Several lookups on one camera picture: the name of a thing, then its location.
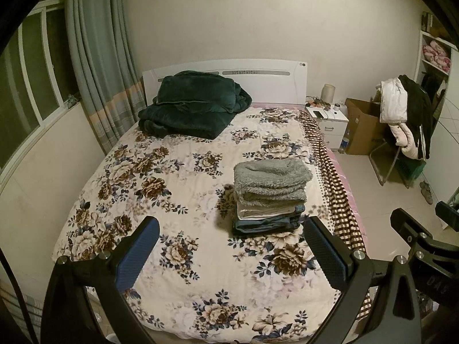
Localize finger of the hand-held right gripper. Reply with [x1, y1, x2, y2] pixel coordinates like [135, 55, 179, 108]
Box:
[435, 201, 459, 232]
[390, 208, 435, 259]

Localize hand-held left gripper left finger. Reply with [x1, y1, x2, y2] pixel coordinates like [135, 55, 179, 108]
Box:
[41, 216, 161, 344]

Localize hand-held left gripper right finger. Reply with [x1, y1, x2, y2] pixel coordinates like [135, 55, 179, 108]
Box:
[303, 216, 422, 344]

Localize grey fluffy pants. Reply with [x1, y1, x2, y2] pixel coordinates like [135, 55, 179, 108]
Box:
[234, 158, 314, 206]

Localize beige folded pants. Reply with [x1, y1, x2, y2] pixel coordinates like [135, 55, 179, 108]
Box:
[237, 201, 306, 222]

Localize pair of shoes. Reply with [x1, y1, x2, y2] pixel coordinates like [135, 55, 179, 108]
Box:
[419, 181, 435, 206]

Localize green plastic basket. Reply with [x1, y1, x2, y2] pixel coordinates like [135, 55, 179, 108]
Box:
[397, 158, 428, 181]

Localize metal folding chair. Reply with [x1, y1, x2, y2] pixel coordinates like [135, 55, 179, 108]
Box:
[369, 134, 415, 187]

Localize blue folded jeans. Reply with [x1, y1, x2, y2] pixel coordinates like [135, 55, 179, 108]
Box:
[232, 205, 306, 238]

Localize floral bedspread bed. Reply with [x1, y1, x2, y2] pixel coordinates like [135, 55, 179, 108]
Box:
[52, 107, 372, 341]

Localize pink garment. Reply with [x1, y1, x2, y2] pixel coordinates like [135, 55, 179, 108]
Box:
[391, 121, 421, 161]

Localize cardboard box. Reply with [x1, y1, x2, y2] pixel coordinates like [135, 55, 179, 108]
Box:
[344, 97, 391, 157]

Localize black jacket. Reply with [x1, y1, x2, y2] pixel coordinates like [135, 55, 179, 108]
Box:
[398, 75, 435, 161]

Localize white nightstand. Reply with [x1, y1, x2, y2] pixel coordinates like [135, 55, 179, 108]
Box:
[305, 103, 349, 153]

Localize white jacket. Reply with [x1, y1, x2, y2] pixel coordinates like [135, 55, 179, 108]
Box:
[375, 77, 409, 125]

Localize white shelf unit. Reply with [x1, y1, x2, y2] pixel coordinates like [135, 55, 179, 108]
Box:
[413, 30, 459, 124]

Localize dark green blanket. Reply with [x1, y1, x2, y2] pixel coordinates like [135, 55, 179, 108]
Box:
[138, 71, 253, 140]

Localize pink floral bedding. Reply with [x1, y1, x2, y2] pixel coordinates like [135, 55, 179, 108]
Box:
[422, 40, 451, 73]

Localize white bed headboard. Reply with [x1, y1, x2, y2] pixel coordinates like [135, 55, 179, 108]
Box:
[142, 59, 308, 110]

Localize grey striped curtain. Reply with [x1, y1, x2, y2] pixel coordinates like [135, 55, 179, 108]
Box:
[65, 0, 148, 155]

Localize white framed window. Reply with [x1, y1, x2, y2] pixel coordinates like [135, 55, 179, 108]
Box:
[0, 5, 82, 184]

